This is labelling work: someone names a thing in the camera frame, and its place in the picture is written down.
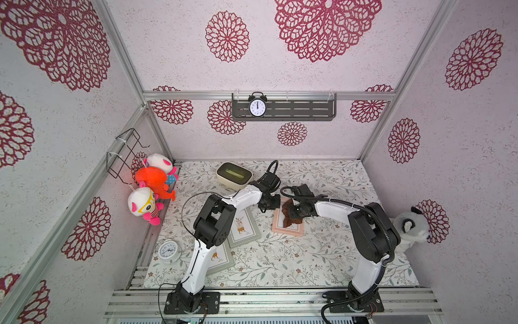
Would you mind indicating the black alarm clock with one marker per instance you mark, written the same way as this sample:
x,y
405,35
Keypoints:
x,y
257,104

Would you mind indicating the green picture frame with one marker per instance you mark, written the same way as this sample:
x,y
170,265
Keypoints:
x,y
221,259
244,229

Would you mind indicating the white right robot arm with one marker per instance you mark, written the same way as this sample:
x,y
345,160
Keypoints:
x,y
373,233

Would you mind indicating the grey wall shelf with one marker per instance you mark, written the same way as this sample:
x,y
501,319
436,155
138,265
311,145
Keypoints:
x,y
313,110

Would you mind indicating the black wire basket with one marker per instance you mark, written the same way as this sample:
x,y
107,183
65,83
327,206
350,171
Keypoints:
x,y
117,161

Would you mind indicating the grey husky plush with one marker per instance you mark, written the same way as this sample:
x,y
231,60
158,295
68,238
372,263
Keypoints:
x,y
412,227

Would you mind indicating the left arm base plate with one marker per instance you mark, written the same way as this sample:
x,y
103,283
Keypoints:
x,y
181,302

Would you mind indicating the pink picture frame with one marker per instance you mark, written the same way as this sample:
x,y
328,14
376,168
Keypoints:
x,y
278,223

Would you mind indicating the white plush with glasses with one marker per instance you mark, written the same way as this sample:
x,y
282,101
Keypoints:
x,y
142,203

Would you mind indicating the white alarm clock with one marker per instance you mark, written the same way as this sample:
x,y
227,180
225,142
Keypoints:
x,y
169,252

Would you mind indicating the brown cloth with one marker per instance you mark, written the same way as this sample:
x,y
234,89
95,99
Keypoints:
x,y
290,214

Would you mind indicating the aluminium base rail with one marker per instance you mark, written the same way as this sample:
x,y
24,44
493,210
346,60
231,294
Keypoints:
x,y
285,302

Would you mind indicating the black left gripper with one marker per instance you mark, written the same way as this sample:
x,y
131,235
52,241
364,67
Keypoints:
x,y
277,200

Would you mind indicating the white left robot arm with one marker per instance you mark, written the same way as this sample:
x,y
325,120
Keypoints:
x,y
213,225

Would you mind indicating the white pink plush toy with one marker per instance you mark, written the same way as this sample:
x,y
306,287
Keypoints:
x,y
161,162

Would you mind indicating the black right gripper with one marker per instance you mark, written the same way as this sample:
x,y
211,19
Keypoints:
x,y
297,209

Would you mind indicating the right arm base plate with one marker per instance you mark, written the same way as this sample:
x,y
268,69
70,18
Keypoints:
x,y
343,301

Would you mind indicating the cream tissue box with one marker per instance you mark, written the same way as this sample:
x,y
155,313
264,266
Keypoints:
x,y
233,176

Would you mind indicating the orange plush toy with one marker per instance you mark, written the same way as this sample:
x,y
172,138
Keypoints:
x,y
155,179

